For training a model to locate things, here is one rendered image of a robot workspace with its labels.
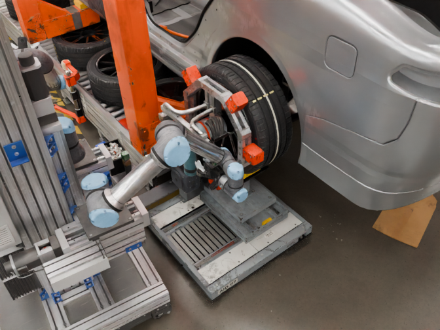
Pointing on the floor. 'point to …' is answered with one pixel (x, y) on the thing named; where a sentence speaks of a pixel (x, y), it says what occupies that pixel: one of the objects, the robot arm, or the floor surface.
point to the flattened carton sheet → (407, 221)
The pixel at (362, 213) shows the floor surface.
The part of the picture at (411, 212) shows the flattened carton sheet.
